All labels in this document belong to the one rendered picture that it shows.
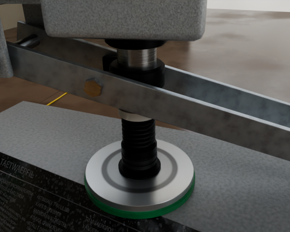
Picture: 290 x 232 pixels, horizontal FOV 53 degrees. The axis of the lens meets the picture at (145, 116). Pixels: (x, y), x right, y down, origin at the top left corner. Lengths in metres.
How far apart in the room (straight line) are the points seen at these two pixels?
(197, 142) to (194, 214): 0.23
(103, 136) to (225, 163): 0.30
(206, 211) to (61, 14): 0.39
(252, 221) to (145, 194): 0.19
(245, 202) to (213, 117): 0.19
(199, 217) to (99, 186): 0.18
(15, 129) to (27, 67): 0.38
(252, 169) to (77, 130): 0.43
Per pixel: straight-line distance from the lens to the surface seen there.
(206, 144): 0.71
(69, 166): 0.65
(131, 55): 0.45
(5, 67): 0.47
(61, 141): 0.74
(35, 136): 0.79
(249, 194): 0.60
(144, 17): 0.35
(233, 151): 0.70
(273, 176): 0.65
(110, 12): 0.36
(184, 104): 0.44
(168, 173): 0.57
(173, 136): 0.73
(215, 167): 0.64
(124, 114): 0.49
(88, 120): 0.82
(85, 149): 0.70
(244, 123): 0.46
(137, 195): 0.52
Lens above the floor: 1.21
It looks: 28 degrees down
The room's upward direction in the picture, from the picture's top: 1 degrees counter-clockwise
